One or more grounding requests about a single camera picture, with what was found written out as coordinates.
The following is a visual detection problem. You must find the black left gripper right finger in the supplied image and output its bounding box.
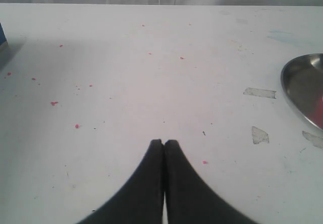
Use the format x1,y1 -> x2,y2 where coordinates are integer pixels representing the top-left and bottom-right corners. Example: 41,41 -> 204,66
164,140 -> 255,223

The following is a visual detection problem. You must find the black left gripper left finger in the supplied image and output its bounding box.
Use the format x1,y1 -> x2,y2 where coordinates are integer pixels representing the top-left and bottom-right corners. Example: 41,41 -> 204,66
80,139 -> 164,224

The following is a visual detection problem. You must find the pink object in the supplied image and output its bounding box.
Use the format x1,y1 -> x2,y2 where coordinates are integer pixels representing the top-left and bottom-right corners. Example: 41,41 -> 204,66
311,97 -> 323,129

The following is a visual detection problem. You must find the round steel plate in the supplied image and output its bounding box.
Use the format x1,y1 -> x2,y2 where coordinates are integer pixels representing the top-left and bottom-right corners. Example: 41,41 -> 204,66
280,53 -> 322,132

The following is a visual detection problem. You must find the blue box at table edge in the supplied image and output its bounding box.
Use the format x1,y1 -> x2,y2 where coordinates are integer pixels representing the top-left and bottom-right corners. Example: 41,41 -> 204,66
0,24 -> 7,46

